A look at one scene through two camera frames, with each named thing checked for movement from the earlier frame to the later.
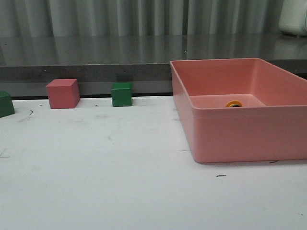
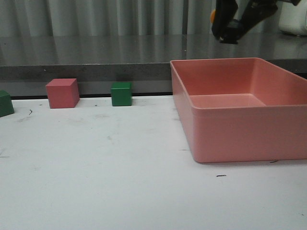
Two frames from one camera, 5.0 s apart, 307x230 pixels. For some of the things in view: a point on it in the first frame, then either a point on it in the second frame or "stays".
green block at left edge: [6, 108] stays
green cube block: [122, 93] stays
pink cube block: [63, 93] stays
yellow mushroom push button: [234, 103] to [213, 16]
